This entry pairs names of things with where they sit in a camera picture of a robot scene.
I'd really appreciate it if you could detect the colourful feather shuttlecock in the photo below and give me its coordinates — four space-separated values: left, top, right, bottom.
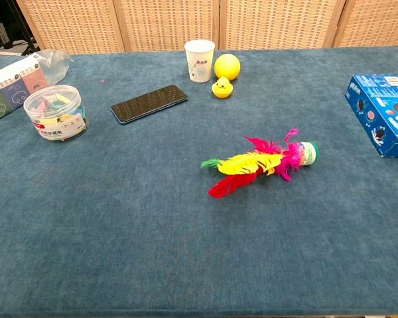
200 128 320 199

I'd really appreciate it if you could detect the black tripod stand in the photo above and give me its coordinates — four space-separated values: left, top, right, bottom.
0 0 41 58

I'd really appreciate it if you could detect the blue tablecloth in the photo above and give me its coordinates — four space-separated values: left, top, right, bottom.
0 45 398 315

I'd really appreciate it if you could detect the yellow chick toy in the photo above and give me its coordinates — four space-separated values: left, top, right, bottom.
212 76 234 99

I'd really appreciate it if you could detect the black smartphone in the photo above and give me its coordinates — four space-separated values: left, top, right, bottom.
110 84 189 125

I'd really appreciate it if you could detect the white paper cup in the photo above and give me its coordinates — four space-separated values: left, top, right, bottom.
184 39 216 83

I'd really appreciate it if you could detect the yellow ball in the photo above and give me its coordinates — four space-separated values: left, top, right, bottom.
214 53 241 81

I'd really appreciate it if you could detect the woven rattan folding screen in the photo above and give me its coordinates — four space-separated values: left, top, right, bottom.
15 0 398 55

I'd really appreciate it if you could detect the clear tub of binder clips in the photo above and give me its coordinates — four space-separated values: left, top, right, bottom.
23 84 90 142

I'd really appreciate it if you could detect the blue Oreo cookie box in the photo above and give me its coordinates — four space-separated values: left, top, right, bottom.
344 74 398 158

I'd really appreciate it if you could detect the pastel tissue pack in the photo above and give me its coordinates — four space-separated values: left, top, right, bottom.
0 49 71 127

